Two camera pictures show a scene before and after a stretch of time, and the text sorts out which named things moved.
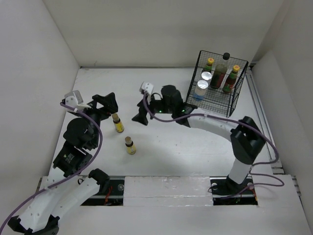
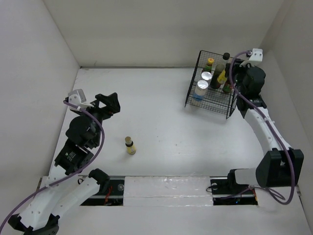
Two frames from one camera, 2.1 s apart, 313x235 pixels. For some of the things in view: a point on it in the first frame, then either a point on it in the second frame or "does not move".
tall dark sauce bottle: x=219 y=73 does not move
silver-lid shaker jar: x=207 y=76 does not move
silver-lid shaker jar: x=201 y=86 does not move
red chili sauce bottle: x=209 y=67 does not move
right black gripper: x=141 y=116 to x=236 y=69
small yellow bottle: x=119 y=127 to x=222 y=78
